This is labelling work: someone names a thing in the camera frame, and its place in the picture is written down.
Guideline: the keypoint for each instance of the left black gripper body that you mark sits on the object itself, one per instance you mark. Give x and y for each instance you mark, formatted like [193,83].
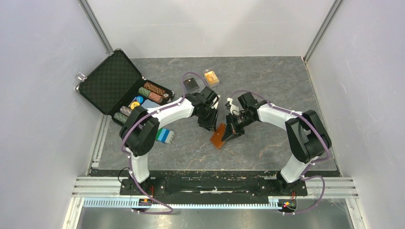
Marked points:
[207,118]

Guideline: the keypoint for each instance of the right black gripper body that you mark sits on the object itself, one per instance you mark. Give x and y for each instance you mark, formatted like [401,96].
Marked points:
[239,122]

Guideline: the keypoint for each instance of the brown leather card holder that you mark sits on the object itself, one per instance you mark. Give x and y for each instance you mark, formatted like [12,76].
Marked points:
[216,138]

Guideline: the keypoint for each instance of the clear box with dark cards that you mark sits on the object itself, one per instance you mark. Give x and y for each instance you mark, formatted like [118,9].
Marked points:
[191,86]

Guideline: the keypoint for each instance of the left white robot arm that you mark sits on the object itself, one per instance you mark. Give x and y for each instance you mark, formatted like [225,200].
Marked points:
[138,133]

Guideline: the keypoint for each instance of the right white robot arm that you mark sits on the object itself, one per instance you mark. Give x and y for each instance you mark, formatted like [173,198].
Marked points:
[307,136]

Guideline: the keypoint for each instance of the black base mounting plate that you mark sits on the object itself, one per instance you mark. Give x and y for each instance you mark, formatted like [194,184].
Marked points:
[164,183]

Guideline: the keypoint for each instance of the black aluminium poker chip case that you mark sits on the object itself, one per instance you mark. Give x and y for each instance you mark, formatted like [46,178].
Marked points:
[116,82]

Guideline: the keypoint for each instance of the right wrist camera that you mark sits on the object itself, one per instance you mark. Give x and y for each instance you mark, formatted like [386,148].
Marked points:
[233,109]

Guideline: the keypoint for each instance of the white slotted cable duct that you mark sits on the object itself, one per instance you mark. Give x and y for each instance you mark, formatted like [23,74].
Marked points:
[144,203]

